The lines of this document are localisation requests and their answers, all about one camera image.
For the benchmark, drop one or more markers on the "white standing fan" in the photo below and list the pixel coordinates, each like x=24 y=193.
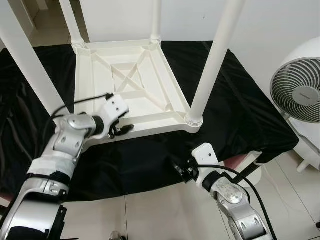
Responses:
x=300 y=90

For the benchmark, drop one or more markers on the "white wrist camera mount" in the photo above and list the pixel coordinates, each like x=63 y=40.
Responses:
x=116 y=107
x=204 y=155

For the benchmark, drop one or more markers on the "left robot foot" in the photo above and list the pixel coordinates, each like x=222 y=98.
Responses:
x=118 y=236

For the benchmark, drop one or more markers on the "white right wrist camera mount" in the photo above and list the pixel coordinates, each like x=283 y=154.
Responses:
x=204 y=155

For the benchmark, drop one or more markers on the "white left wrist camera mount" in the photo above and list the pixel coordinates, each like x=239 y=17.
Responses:
x=116 y=107

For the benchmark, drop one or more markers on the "white plastic table top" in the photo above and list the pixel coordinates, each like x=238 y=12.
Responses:
x=150 y=110

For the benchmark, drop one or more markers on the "white plastic table leg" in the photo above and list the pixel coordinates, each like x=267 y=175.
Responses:
x=71 y=22
x=155 y=20
x=30 y=55
x=215 y=55

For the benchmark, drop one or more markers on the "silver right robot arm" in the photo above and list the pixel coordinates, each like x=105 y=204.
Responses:
x=240 y=210

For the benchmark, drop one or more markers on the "black table cloth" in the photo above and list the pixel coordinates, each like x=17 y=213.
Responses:
x=240 y=110

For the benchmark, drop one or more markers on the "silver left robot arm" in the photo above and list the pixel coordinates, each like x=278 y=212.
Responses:
x=60 y=150

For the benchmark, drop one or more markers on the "black metal support rod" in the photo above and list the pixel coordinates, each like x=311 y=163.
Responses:
x=247 y=172

